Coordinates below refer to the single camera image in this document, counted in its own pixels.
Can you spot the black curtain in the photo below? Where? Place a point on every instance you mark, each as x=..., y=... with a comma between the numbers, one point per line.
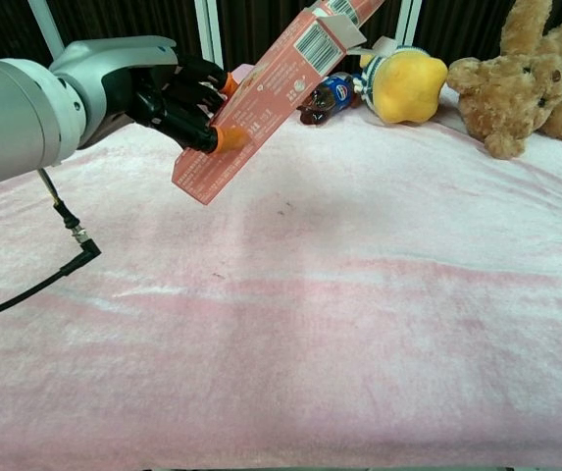
x=123, y=17

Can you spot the white slanted frame post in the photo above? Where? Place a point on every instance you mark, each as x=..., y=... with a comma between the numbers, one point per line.
x=45, y=24

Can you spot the yellow plush toy striped hat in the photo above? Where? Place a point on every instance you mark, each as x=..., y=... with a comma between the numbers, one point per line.
x=405, y=88

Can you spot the pink fleece blanket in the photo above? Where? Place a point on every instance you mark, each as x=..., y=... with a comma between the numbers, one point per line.
x=310, y=304

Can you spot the brown teddy bear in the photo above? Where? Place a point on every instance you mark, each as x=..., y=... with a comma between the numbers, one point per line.
x=521, y=88

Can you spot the pink Colgate toothpaste box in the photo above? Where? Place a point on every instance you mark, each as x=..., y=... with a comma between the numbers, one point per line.
x=280, y=83

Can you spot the white double frame post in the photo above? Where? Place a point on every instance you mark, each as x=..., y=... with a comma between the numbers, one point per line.
x=209, y=29

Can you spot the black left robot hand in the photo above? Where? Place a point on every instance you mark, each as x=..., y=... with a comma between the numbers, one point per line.
x=172, y=98

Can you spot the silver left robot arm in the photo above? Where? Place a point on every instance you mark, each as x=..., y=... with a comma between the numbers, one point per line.
x=11, y=113

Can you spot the small cola bottle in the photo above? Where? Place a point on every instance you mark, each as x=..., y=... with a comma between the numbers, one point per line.
x=332, y=93

